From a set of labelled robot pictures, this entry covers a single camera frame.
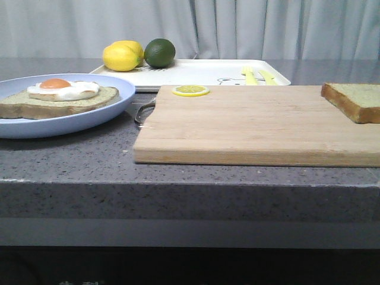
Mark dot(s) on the light blue round plate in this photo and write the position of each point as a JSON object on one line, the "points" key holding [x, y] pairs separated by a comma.
{"points": [[42, 128]]}

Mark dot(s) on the fried egg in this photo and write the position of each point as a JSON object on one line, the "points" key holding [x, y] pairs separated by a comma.
{"points": [[58, 90]]}

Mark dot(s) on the bread slice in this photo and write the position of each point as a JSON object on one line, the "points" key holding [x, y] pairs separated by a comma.
{"points": [[358, 101], [20, 105]]}

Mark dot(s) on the white bear tray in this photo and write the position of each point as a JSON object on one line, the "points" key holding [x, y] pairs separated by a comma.
{"points": [[206, 72]]}

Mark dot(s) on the yellow lemon slice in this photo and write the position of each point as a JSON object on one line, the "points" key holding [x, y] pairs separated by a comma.
{"points": [[190, 90]]}

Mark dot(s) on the yellow plastic fork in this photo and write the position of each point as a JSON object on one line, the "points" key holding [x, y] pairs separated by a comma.
{"points": [[250, 79]]}

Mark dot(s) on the green lime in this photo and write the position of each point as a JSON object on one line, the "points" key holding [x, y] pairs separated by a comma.
{"points": [[159, 53]]}

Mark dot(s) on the yellow plastic knife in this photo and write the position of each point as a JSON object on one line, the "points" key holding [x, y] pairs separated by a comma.
{"points": [[267, 78]]}

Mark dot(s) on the wooden cutting board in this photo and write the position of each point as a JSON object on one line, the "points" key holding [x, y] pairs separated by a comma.
{"points": [[255, 125]]}

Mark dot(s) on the rear yellow lemon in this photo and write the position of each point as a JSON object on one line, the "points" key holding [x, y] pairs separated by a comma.
{"points": [[135, 46]]}

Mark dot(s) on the front yellow lemon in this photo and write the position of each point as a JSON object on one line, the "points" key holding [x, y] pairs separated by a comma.
{"points": [[120, 58]]}

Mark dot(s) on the grey curtain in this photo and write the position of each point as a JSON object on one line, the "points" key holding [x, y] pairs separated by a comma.
{"points": [[198, 29]]}

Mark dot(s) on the metal cutting board handle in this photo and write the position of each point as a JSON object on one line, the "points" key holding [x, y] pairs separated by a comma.
{"points": [[144, 112]]}

